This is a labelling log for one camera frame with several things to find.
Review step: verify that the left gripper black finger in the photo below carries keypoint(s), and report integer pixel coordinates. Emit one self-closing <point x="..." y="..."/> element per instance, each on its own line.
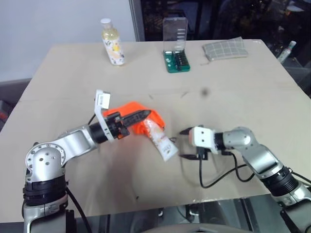
<point x="136" y="121"/>
<point x="136" y="116"/>

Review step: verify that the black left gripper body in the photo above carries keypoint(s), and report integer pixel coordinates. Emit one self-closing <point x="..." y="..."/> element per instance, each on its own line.
<point x="116" y="128"/>

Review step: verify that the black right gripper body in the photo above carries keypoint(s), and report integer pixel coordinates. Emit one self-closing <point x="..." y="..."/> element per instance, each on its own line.
<point x="202" y="155"/>

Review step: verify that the orange fabric pouch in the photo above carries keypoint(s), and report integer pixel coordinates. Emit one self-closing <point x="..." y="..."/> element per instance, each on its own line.
<point x="132" y="106"/>

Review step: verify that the white cosmetic tube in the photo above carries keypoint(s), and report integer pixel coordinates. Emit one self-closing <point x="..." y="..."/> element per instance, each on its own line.
<point x="162" y="143"/>

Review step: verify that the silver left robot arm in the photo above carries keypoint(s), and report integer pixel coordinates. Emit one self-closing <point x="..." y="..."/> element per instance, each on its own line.
<point x="73" y="143"/>

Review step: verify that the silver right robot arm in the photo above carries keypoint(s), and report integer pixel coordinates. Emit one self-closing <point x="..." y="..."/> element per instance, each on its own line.
<point x="260" y="155"/>

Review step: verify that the grey checked fabric pouch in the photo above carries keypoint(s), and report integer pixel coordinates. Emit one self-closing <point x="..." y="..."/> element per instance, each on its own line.
<point x="223" y="49"/>

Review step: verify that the green screwdriver bit case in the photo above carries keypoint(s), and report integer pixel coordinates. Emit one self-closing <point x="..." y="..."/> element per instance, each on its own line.
<point x="177" y="61"/>

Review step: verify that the beige cardboard sheet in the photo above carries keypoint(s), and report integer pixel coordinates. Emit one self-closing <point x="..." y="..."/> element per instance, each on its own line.
<point x="73" y="72"/>

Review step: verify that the yellow drink bottle floral label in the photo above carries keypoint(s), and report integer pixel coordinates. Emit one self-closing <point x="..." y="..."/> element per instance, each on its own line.
<point x="113" y="46"/>

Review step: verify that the red object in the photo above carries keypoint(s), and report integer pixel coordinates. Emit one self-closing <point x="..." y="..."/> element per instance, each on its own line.
<point x="3" y="116"/>

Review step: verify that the small white-capped bottle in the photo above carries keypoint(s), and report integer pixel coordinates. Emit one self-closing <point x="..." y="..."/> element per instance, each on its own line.
<point x="286" y="52"/>

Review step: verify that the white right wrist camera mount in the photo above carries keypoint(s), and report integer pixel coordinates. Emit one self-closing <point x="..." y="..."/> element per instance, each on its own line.
<point x="202" y="137"/>

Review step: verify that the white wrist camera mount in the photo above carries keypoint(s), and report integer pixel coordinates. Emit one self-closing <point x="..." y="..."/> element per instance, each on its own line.
<point x="202" y="137"/>
<point x="103" y="98"/>

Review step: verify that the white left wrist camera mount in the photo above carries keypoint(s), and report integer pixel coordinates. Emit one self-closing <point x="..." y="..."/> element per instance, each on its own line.
<point x="103" y="98"/>

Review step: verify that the grey metal post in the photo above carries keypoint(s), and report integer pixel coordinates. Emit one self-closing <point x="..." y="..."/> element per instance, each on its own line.
<point x="137" y="19"/>

